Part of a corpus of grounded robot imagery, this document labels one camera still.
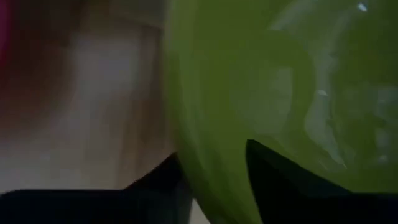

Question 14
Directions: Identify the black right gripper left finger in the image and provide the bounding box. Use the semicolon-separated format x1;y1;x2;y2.
0;152;194;224

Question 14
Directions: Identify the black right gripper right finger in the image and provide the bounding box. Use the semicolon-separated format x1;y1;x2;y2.
245;139;398;224

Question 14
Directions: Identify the green plastic bowl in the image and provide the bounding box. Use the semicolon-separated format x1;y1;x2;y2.
164;0;398;224

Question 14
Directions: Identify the pink plastic bowl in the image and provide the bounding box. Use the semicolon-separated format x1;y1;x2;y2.
0;0;13;68

